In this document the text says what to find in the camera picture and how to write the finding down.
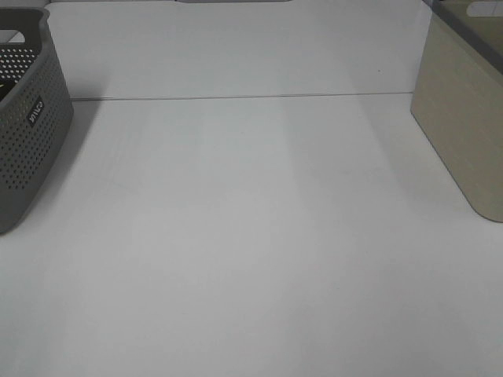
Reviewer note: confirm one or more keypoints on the grey perforated plastic basket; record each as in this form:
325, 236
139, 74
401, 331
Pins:
36, 110

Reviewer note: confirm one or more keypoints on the beige plastic storage bin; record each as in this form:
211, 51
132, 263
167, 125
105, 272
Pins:
457, 100

